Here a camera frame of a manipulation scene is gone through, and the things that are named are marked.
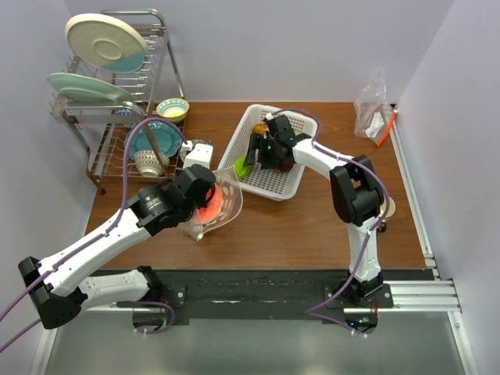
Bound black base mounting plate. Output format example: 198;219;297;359
112;268;435;327

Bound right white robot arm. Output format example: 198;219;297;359
242;115;387;307

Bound green leafy toy fruit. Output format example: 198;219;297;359
234;156;255;180

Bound grey leaf patterned bowl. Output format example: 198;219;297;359
181;139;210;147

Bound purple cable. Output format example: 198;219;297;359
267;108;391;327
0;117;192;352

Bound brown patterned small bowl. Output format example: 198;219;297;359
134;150;170;177

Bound teal yellow patterned bowl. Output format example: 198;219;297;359
156;98;190;123

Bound watermelon slice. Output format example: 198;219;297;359
193;184;223;224

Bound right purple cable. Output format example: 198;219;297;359
267;108;391;327

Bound mint green plate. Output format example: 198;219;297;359
46;73;136;103

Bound clear bag with orange zipper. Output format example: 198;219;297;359
354;68;398;147

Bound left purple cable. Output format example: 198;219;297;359
0;117;192;352

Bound metal dish rack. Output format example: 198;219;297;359
47;9;180;195

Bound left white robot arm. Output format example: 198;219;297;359
18;165;216;329

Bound cream ceramic mug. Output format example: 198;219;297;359
377;197;396;233

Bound clear polka dot zip bag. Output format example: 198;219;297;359
180;166;243;241

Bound blue patterned small dish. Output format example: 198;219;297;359
114;108;146;117

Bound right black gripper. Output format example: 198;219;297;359
244;132;281;170

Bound white perforated plastic basket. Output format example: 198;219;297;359
218;104;317;201

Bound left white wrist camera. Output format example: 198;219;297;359
180;144;214;169

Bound teal scalloped plate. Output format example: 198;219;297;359
127;121;183;160

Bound dark purple plum far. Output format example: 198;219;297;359
278;158;295;173

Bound cream and teal large plate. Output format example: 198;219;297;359
65;13;148;73

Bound brown orange fruit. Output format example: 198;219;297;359
252;123;268;136

